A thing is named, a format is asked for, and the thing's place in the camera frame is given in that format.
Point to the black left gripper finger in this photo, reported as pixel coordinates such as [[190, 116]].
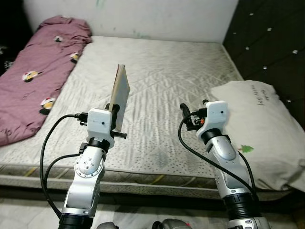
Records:
[[116, 121], [108, 108]]

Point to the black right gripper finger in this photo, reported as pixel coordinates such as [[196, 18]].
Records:
[[205, 101], [185, 114]]

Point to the colourful picture book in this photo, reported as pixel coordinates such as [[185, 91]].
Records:
[[121, 88]]

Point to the white pillow with green tree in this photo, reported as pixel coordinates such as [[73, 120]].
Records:
[[262, 129]]

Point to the purple blanket with panda prints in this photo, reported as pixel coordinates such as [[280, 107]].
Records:
[[38, 71]]

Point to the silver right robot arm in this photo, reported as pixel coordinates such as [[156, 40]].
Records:
[[226, 157]]

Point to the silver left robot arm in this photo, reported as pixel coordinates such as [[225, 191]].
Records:
[[88, 176]]

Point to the grey patterned mattress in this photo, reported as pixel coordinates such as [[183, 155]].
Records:
[[167, 81]]

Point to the dark bed base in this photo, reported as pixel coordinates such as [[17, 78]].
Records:
[[143, 202]]

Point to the dark tufted headboard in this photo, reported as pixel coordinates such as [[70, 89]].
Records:
[[271, 43]]

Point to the silver right robot leg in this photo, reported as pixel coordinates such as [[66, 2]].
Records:
[[171, 224]]

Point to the black bag with white print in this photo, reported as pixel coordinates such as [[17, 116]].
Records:
[[7, 57]]

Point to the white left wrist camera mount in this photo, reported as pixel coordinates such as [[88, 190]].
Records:
[[100, 125]]

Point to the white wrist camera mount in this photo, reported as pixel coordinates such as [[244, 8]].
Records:
[[214, 117], [100, 125]]

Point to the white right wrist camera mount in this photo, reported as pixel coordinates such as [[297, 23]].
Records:
[[214, 117]]

